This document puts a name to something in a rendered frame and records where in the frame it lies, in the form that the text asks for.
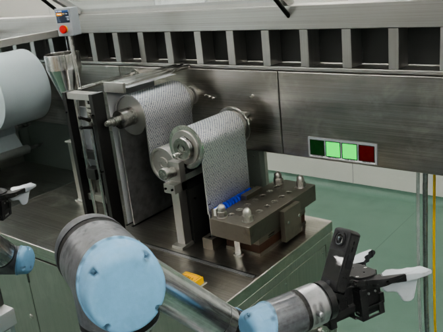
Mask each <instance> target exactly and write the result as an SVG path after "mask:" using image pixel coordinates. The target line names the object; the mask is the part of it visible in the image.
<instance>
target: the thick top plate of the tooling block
mask: <svg viewBox="0 0 443 332"><path fill-rule="evenodd" d="M305 184H306V188H302V189H299V188H296V181H292V180H284V179H283V184H279V185H276V184H274V182H273V181H272V182H271V183H269V184H267V185H266V186H264V187H262V192H261V193H259V194H257V195H256V196H254V197H252V198H251V199H249V200H247V201H246V200H240V201H238V202H237V203H235V204H233V205H232V206H230V207H228V208H227V209H225V210H227V215H228V217H227V218H225V219H218V218H217V216H213V217H211V218H210V228H211V234H212V235H213V236H218V237H221V238H225V239H228V240H233V241H236V242H241V243H243V244H248V245H252V244H254V243H255V242H256V241H257V240H259V239H261V238H262V237H263V236H265V235H267V234H268V233H269V232H271V231H272V230H274V229H275V228H276V227H278V226H279V225H280V211H281V210H282V209H283V208H285V207H287V206H288V205H289V204H291V203H293V202H294V201H299V202H300V203H301V210H302V209H304V208H305V207H307V206H308V205H309V204H311V203H313V202H314V201H315V200H316V190H315V184H308V183H305ZM245 208H249V209H250V210H251V214H252V218H253V220H254V221H253V222H252V223H243V222H242V214H243V210H244V209H245Z"/></svg>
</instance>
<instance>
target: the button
mask: <svg viewBox="0 0 443 332"><path fill-rule="evenodd" d="M182 275H184V276H185V277H187V278H189V279H190V280H191V281H194V282H195V283H196V284H198V285H202V284H203V283H204V279H203V277H202V276H199V275H196V274H194V273H189V272H187V271H186V272H184V273H183V274H182Z"/></svg>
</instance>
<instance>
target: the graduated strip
mask: <svg viewBox="0 0 443 332"><path fill-rule="evenodd" d="M140 242H141V243H143V244H144V245H145V246H147V247H149V248H153V249H155V250H159V251H162V252H166V253H168V254H173V255H175V256H179V257H182V258H186V259H188V260H192V261H195V262H199V263H203V264H206V265H210V266H212V267H216V268H219V269H223V270H226V271H230V272H232V273H236V274H239V275H243V276H245V277H250V278H252V279H253V278H254V277H256V275H254V274H252V273H247V272H245V271H241V270H238V269H234V268H231V267H227V266H224V265H220V264H218V263H214V262H209V261H207V260H203V259H200V258H196V257H193V256H190V255H186V254H182V253H180V252H176V251H173V250H169V249H167V248H162V247H159V246H155V245H153V244H148V243H146V242H142V241H140Z"/></svg>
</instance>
